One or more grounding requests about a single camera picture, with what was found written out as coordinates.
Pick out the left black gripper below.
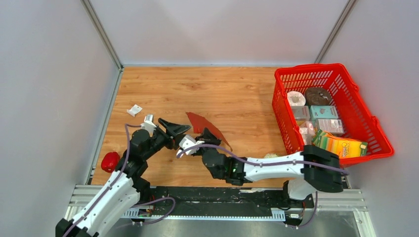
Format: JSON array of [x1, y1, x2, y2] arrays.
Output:
[[142, 118, 190, 160]]

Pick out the red paper box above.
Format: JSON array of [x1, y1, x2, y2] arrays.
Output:
[[186, 112, 233, 151]]

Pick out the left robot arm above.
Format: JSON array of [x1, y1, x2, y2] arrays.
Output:
[[55, 115, 191, 237]]

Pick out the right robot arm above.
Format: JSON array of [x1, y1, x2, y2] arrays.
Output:
[[191, 128, 343, 207]]

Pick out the grey small box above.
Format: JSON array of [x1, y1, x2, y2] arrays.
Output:
[[291, 106, 311, 125]]

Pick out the teal carton box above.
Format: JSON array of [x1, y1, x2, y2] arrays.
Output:
[[309, 105, 339, 120]]

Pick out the pink white carton box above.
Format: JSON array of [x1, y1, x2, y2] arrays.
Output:
[[316, 118, 344, 135]]

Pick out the green cabbage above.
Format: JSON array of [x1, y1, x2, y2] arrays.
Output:
[[263, 153, 281, 158]]

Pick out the red round object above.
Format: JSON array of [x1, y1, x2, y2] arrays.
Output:
[[100, 152, 120, 173]]

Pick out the white tissue roll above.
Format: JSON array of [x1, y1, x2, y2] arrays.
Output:
[[287, 91, 306, 107]]

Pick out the pink white packet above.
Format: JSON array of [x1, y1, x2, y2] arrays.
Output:
[[299, 121, 316, 145]]

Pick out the brown round package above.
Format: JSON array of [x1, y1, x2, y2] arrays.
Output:
[[304, 87, 332, 106]]

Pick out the red plastic shopping basket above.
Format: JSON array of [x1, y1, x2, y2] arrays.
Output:
[[272, 63, 395, 167]]

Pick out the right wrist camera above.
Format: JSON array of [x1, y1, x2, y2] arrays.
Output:
[[176, 135, 204, 157]]

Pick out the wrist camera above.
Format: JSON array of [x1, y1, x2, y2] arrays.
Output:
[[140, 114, 157, 135], [176, 135, 204, 157]]

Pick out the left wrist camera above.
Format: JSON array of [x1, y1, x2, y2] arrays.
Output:
[[140, 114, 157, 135]]

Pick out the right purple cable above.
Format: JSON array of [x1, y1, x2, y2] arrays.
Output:
[[176, 144, 350, 229]]

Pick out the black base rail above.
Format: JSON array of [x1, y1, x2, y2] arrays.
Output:
[[123, 186, 317, 227]]

